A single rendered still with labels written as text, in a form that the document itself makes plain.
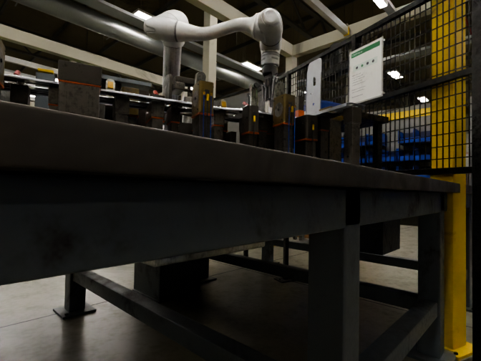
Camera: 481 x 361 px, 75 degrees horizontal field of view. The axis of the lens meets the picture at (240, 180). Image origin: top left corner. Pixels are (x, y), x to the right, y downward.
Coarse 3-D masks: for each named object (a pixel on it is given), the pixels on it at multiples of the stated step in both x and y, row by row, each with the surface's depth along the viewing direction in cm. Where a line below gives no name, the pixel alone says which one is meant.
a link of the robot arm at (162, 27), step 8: (152, 16) 156; (160, 16) 157; (168, 16) 157; (144, 24) 157; (152, 24) 154; (160, 24) 153; (168, 24) 153; (152, 32) 156; (160, 32) 154; (168, 32) 154; (160, 40) 159; (168, 40) 158
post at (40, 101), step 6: (36, 72) 133; (42, 72) 134; (42, 78) 134; (48, 78) 135; (54, 78) 137; (36, 96) 133; (42, 96) 134; (36, 102) 133; (42, 102) 134; (48, 108) 135
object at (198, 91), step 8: (200, 80) 112; (200, 88) 112; (208, 88) 114; (200, 96) 112; (208, 96) 113; (192, 104) 119; (200, 104) 112; (208, 104) 113; (192, 112) 118; (200, 112) 112; (208, 112) 113; (200, 120) 113; (208, 120) 114; (200, 128) 113; (208, 128) 114; (200, 136) 113; (208, 136) 114
